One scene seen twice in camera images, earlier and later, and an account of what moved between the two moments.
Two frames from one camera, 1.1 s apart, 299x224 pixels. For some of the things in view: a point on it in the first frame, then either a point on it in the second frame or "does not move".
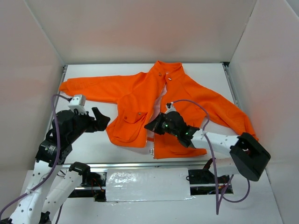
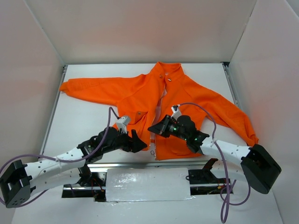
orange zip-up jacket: (141, 96) does not move
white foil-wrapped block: (125, 185) does not move
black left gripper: (92, 122) → (130, 142)
